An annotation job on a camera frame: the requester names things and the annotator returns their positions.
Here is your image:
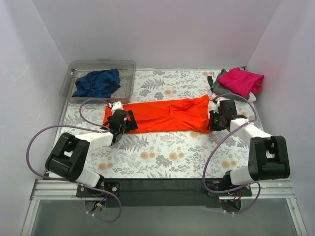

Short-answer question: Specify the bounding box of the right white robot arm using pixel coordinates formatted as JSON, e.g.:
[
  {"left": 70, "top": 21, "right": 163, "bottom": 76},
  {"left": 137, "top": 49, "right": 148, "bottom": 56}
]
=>
[{"left": 204, "top": 100, "right": 290, "bottom": 196}]

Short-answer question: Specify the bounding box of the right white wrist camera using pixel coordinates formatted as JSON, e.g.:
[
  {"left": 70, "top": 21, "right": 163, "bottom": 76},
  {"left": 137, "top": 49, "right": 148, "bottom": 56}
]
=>
[{"left": 212, "top": 97, "right": 221, "bottom": 113}]

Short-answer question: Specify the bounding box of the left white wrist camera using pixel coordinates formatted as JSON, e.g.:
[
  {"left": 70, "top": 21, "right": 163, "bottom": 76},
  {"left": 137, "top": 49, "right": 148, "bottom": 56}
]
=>
[{"left": 107, "top": 101, "right": 124, "bottom": 114}]

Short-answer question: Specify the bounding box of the blue t shirt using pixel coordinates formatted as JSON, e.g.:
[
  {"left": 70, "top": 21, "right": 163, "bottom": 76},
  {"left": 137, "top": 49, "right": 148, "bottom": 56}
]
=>
[{"left": 72, "top": 68, "right": 121, "bottom": 98}]

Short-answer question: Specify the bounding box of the dark green folded shirt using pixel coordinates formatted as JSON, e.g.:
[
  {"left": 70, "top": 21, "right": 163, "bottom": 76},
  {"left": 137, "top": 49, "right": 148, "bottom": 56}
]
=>
[{"left": 207, "top": 76, "right": 214, "bottom": 87}]

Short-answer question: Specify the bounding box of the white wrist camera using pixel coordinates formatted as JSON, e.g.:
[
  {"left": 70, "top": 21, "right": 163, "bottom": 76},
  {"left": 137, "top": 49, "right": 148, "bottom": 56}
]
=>
[
  {"left": 107, "top": 101, "right": 124, "bottom": 114},
  {"left": 212, "top": 97, "right": 221, "bottom": 113}
]

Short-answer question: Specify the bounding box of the pink folded t shirt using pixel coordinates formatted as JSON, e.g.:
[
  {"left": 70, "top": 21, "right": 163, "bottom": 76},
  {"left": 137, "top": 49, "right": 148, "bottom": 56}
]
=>
[{"left": 218, "top": 67, "right": 264, "bottom": 97}]

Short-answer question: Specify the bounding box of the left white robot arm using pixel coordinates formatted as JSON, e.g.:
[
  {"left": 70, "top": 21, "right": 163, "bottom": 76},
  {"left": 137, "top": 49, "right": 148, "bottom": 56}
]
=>
[{"left": 45, "top": 109, "right": 138, "bottom": 197}]

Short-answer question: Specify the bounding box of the orange t shirt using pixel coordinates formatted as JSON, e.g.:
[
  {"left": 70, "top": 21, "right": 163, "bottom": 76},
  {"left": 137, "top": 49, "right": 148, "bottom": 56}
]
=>
[{"left": 102, "top": 95, "right": 214, "bottom": 135}]

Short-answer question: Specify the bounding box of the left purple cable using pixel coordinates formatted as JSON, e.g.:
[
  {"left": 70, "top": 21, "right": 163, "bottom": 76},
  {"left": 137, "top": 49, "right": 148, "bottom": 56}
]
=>
[{"left": 26, "top": 98, "right": 123, "bottom": 223}]

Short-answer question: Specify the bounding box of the white folded shirt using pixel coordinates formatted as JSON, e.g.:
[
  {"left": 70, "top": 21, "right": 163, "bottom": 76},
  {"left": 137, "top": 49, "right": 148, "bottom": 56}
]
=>
[{"left": 209, "top": 92, "right": 256, "bottom": 103}]

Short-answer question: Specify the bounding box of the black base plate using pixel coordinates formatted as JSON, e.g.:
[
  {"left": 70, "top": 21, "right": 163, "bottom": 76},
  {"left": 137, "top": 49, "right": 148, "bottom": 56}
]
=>
[{"left": 76, "top": 178, "right": 253, "bottom": 208}]

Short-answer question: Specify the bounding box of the clear plastic bin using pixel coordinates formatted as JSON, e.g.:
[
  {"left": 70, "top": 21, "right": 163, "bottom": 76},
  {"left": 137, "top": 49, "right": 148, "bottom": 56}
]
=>
[{"left": 59, "top": 59, "right": 136, "bottom": 104}]

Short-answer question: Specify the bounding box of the grey folded t shirt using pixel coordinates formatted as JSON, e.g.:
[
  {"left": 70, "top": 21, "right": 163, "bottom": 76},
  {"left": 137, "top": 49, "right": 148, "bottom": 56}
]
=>
[{"left": 210, "top": 69, "right": 235, "bottom": 96}]

